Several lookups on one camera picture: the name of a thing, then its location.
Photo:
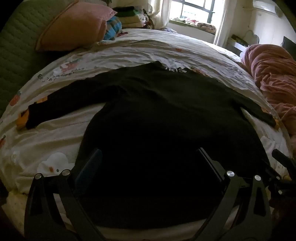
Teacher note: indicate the pink blanket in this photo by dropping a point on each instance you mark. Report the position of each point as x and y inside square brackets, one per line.
[275, 71]

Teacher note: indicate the blue plaid pillow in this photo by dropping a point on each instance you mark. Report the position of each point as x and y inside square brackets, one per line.
[113, 29]

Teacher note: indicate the white bedside shelf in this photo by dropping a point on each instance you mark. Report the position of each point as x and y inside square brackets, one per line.
[238, 45]

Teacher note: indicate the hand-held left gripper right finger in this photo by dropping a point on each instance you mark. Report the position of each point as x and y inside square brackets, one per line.
[208, 165]

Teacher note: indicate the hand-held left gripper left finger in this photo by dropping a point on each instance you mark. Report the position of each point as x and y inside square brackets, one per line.
[92, 163]

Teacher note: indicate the window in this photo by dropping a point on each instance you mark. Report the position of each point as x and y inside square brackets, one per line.
[196, 9]

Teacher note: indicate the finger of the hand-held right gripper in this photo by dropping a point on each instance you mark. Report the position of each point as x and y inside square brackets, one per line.
[283, 157]
[281, 183]

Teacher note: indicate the white air conditioner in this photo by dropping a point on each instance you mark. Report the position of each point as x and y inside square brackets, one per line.
[266, 5]

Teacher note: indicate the white curtain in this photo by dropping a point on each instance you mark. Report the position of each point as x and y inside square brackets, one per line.
[159, 11]

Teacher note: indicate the printed strawberry bedsheet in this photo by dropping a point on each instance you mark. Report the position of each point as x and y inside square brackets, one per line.
[129, 53]

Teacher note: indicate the black sweater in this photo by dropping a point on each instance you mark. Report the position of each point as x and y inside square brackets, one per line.
[157, 115]

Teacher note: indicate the pink pillow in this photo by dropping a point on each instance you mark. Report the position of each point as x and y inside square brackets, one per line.
[76, 27]

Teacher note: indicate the stack of folded clothes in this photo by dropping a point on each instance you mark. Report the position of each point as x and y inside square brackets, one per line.
[131, 17]

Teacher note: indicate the green quilted headboard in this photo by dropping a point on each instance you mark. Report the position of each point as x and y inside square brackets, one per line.
[20, 39]

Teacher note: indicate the black screen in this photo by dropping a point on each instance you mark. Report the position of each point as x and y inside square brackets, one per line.
[289, 45]

